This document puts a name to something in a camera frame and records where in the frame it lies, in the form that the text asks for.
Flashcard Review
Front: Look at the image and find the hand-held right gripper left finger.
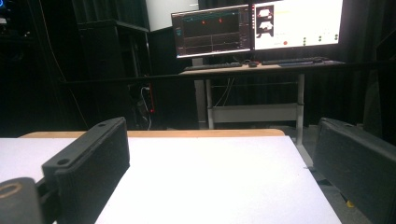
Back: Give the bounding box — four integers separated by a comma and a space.
41, 116, 131, 224

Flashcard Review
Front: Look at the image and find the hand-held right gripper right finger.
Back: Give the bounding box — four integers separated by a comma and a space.
312, 117, 396, 224

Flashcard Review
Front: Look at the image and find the power strip with red lights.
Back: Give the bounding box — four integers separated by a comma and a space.
148, 82, 156, 115

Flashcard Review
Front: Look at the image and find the black equipment cabinet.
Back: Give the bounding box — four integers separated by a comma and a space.
76, 19, 152, 130

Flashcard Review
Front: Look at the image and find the white-legged standing desk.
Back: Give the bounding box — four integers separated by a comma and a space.
179, 60, 347, 147

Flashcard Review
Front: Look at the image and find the white table cover sheet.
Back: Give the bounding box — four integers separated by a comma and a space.
0, 135, 344, 224

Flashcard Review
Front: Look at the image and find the black computer keyboard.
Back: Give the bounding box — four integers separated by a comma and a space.
261, 56, 325, 66
184, 62, 244, 71

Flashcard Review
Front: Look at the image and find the white-screen computer monitor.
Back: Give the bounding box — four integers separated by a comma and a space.
251, 0, 344, 51

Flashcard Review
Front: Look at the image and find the dark-screen computer monitor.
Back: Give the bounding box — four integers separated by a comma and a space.
170, 4, 252, 60

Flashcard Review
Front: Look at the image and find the white hanging cable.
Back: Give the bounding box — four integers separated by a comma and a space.
139, 86, 153, 131

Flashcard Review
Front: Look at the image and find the black horizontal rail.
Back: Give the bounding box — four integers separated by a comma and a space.
60, 61, 396, 86

